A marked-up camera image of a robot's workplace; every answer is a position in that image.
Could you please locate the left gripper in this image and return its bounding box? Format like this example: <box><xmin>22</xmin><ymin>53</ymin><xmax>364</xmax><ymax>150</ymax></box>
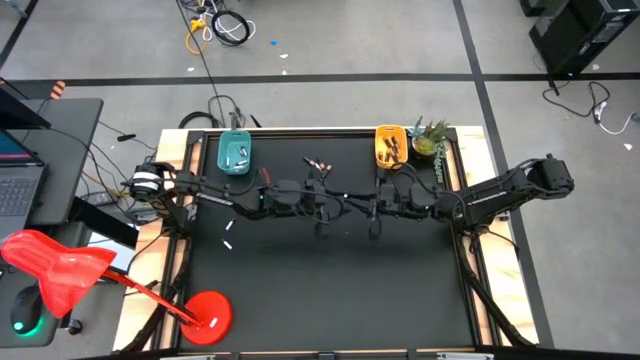
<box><xmin>302</xmin><ymin>177</ymin><xmax>357</xmax><ymax>236</ymax></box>

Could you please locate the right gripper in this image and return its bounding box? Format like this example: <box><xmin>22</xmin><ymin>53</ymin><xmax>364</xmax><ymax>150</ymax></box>
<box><xmin>351</xmin><ymin>172</ymin><xmax>419</xmax><ymax>239</ymax></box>

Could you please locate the yellow plastic bin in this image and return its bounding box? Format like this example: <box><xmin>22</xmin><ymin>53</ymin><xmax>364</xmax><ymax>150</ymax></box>
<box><xmin>374</xmin><ymin>124</ymin><xmax>410</xmax><ymax>171</ymax></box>

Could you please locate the potted artificial plant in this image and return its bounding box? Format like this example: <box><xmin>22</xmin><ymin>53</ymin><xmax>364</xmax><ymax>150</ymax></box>
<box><xmin>407</xmin><ymin>116</ymin><xmax>451</xmax><ymax>185</ymax></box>

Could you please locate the teal plastic bin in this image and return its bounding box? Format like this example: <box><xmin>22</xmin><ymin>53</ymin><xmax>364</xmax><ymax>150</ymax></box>
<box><xmin>216</xmin><ymin>129</ymin><xmax>253</xmax><ymax>176</ymax></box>

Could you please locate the red desk lamp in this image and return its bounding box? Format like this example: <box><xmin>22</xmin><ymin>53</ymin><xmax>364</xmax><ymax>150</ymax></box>
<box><xmin>0</xmin><ymin>228</ymin><xmax>235</xmax><ymax>347</ymax></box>

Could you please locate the white box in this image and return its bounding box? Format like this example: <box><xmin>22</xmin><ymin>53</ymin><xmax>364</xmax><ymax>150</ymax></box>
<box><xmin>82</xmin><ymin>230</ymin><xmax>139</xmax><ymax>275</ymax></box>

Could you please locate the black desk leg beam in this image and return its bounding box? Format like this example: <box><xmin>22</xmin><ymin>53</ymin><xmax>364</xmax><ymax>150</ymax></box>
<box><xmin>67</xmin><ymin>195</ymin><xmax>141</xmax><ymax>250</ymax></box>

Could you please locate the black floor box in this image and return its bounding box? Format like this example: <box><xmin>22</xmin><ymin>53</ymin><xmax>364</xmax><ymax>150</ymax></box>
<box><xmin>519</xmin><ymin>0</ymin><xmax>547</xmax><ymax>17</ymax></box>

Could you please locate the black computer tower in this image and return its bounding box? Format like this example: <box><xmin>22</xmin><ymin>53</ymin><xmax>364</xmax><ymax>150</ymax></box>
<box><xmin>519</xmin><ymin>0</ymin><xmax>640</xmax><ymax>77</ymax></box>

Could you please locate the black side desk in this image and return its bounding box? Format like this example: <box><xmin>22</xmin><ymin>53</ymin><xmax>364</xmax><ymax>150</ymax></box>
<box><xmin>0</xmin><ymin>97</ymin><xmax>105</xmax><ymax>227</ymax></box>

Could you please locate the black laptop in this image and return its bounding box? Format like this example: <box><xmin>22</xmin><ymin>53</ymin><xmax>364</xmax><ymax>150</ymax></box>
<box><xmin>0</xmin><ymin>127</ymin><xmax>50</xmax><ymax>252</ymax></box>

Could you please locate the black computer mouse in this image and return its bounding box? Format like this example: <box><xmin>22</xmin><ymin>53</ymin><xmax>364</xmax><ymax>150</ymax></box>
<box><xmin>9</xmin><ymin>297</ymin><xmax>45</xmax><ymax>337</ymax></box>

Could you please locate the black desk monitor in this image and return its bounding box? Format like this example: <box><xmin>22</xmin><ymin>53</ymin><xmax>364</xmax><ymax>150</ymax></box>
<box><xmin>0</xmin><ymin>77</ymin><xmax>52</xmax><ymax>132</ymax></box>

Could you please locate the black cable bundle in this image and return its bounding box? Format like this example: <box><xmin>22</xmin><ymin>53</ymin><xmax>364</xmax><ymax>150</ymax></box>
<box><xmin>207</xmin><ymin>93</ymin><xmax>262</xmax><ymax>130</ymax></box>

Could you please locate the black cable loop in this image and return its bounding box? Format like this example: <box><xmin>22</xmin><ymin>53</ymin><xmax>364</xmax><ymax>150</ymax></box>
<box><xmin>178</xmin><ymin>110</ymin><xmax>224</xmax><ymax>130</ymax></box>

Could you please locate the long black floor cable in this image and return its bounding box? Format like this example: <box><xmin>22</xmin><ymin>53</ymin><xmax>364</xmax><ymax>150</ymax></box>
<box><xmin>174</xmin><ymin>0</ymin><xmax>224</xmax><ymax>129</ymax></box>

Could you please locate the white floor cable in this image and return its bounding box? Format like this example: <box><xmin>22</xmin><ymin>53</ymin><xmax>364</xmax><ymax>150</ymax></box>
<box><xmin>202</xmin><ymin>14</ymin><xmax>257</xmax><ymax>45</ymax></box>

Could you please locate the black cable coil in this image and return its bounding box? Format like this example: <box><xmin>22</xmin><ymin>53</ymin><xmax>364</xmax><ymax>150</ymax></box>
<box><xmin>211</xmin><ymin>9</ymin><xmax>252</xmax><ymax>48</ymax></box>

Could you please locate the yellow desk cable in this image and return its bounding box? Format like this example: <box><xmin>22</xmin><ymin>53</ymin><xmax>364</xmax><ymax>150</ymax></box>
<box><xmin>81</xmin><ymin>169</ymin><xmax>151</xmax><ymax>200</ymax></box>

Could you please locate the black floor cable with plug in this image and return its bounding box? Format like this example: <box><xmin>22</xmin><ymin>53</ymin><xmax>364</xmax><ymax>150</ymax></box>
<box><xmin>542</xmin><ymin>79</ymin><xmax>612</xmax><ymax>120</ymax></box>

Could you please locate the yellow floor cable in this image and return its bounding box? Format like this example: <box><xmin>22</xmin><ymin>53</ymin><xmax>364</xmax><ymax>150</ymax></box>
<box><xmin>184</xmin><ymin>16</ymin><xmax>209</xmax><ymax>56</ymax></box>

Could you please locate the white cable with plug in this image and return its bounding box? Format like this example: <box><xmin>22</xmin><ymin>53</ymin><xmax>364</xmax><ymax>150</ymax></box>
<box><xmin>593</xmin><ymin>101</ymin><xmax>640</xmax><ymax>136</ymax></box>

